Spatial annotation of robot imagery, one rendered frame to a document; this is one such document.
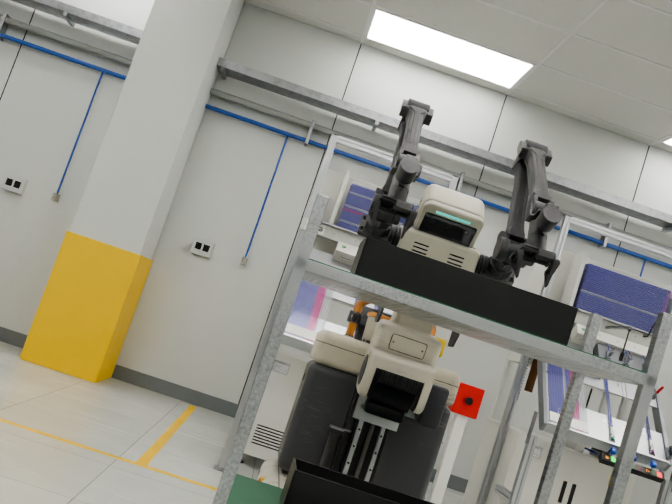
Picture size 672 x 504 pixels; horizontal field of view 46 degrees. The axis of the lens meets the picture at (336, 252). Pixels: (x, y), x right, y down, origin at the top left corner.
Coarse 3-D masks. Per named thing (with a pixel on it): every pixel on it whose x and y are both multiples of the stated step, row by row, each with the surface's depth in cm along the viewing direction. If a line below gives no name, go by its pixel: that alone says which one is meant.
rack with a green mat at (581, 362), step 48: (288, 288) 182; (336, 288) 212; (384, 288) 184; (480, 336) 211; (528, 336) 186; (576, 384) 228; (240, 432) 179; (624, 432) 188; (240, 480) 214; (624, 480) 185
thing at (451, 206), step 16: (432, 192) 261; (448, 192) 264; (432, 208) 257; (448, 208) 256; (464, 208) 259; (480, 208) 262; (416, 224) 262; (432, 224) 260; (448, 224) 259; (464, 224) 259; (480, 224) 257; (464, 240) 262
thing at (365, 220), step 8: (368, 216) 264; (360, 224) 264; (368, 224) 261; (376, 224) 259; (384, 224) 259; (360, 232) 262; (368, 232) 262; (376, 232) 260; (384, 232) 261; (384, 240) 262
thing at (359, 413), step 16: (384, 384) 254; (400, 384) 255; (416, 384) 256; (368, 400) 260; (384, 400) 256; (400, 400) 255; (416, 400) 256; (432, 400) 268; (352, 416) 273; (368, 416) 273; (384, 416) 260; (400, 416) 260; (432, 416) 268
